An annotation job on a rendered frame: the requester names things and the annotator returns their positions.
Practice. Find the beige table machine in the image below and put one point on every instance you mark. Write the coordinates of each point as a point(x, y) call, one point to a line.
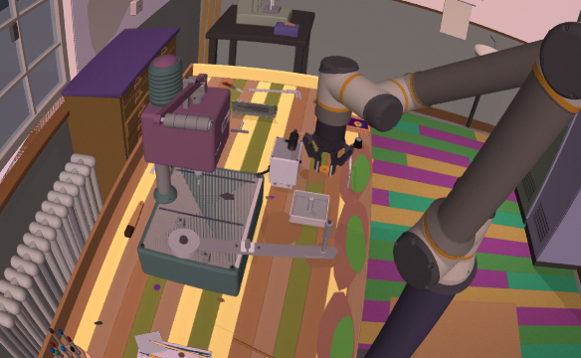
point(258, 15)

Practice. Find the grey tray with post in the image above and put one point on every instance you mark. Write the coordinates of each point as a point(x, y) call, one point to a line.
point(310, 211)

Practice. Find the white radiator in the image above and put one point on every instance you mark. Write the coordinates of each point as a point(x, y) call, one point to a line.
point(47, 238)

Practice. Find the small grey pin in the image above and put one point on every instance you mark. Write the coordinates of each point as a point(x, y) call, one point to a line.
point(239, 131)

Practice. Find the purple feed lever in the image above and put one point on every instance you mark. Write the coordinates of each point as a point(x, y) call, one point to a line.
point(178, 99)

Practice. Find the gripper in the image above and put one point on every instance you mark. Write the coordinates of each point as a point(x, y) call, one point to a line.
point(331, 129)

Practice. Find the grey purple machine cabinet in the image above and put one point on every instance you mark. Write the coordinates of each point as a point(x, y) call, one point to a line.
point(569, 199)

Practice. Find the white wall paper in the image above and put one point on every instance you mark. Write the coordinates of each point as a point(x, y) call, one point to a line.
point(457, 20)

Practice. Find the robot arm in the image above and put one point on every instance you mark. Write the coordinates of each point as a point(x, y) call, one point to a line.
point(494, 174)

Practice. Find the grey cylinder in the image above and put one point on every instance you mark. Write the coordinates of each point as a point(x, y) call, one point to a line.
point(186, 122)

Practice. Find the white round stool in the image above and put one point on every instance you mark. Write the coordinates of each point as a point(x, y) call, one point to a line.
point(484, 49)

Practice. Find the striped multicolour rug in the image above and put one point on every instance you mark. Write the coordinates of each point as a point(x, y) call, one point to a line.
point(420, 164)

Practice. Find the coloured pens holder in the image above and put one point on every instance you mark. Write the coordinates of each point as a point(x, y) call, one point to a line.
point(66, 345)

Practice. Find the grey steel ruler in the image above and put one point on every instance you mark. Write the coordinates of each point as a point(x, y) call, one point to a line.
point(275, 92)

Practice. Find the black switch lever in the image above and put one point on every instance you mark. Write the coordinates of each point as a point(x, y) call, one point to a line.
point(293, 140)

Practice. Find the black knob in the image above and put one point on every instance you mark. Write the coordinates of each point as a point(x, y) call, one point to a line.
point(358, 142)

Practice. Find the small purple mat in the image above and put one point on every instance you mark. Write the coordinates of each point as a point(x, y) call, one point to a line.
point(359, 124)

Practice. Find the window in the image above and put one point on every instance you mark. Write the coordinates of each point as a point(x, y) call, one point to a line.
point(2, 74)

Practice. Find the grey scriber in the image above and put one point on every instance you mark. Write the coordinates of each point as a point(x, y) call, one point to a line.
point(350, 174)

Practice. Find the dark table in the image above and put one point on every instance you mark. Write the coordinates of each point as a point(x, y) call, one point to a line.
point(260, 34)

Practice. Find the purple box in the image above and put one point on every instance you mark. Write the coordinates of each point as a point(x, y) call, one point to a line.
point(286, 29)

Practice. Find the grey drill chuck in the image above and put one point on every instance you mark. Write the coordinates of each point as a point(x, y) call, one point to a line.
point(198, 176)

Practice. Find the white control box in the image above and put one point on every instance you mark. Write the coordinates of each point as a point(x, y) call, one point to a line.
point(284, 166)

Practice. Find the brass blank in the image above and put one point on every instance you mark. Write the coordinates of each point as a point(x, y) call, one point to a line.
point(324, 169)

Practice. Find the white wall switch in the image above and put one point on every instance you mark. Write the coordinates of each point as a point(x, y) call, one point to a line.
point(136, 6)

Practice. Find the wooden plank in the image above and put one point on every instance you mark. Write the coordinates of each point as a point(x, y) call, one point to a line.
point(210, 30)

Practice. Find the white paper sheets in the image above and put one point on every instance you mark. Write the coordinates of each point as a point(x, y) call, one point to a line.
point(171, 345)

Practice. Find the grey window latch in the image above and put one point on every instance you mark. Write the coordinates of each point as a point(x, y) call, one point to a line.
point(14, 31)

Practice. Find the grey swing-out jig arm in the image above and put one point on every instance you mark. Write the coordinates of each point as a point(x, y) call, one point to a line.
point(290, 250)

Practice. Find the purple and green drill press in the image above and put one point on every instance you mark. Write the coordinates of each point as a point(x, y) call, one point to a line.
point(186, 144)

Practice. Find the purple topped wooden cabinet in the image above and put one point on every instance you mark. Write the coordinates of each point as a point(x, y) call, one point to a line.
point(121, 59)

